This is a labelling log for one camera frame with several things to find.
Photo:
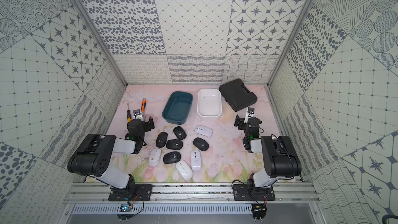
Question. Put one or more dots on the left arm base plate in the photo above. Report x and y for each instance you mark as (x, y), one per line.
(140, 192)

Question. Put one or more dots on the aluminium mounting rail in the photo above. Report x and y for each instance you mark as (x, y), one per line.
(194, 193)

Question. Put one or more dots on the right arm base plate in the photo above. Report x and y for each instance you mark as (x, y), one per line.
(242, 192)

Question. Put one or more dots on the black plastic tool case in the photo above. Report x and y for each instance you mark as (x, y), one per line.
(237, 95)

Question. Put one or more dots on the black mouse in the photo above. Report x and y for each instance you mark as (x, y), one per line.
(174, 144)
(201, 144)
(180, 133)
(172, 157)
(161, 140)

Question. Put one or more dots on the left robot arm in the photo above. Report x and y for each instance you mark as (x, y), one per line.
(92, 157)

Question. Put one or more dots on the orange adjustable wrench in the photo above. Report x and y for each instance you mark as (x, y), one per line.
(143, 106)

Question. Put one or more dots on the teal storage box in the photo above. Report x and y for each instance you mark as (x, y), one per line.
(177, 108)

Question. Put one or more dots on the black mouse top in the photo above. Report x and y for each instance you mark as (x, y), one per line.
(180, 133)

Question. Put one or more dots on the white mouse bottom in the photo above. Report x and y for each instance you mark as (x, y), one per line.
(184, 170)

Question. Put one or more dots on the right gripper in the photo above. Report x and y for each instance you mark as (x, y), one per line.
(241, 122)

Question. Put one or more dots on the white mouse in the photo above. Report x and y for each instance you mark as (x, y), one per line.
(184, 170)
(203, 130)
(196, 160)
(154, 157)

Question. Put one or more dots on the black mouse bottom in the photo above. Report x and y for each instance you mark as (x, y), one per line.
(172, 157)

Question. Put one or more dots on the white storage box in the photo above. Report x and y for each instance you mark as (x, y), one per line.
(209, 103)

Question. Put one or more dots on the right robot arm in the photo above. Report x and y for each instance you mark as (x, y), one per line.
(280, 159)

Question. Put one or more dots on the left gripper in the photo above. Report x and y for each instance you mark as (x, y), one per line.
(137, 121)

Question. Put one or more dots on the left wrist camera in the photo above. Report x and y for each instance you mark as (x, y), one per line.
(138, 114)

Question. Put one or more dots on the black yellow screwdriver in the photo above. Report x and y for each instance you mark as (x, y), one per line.
(129, 117)

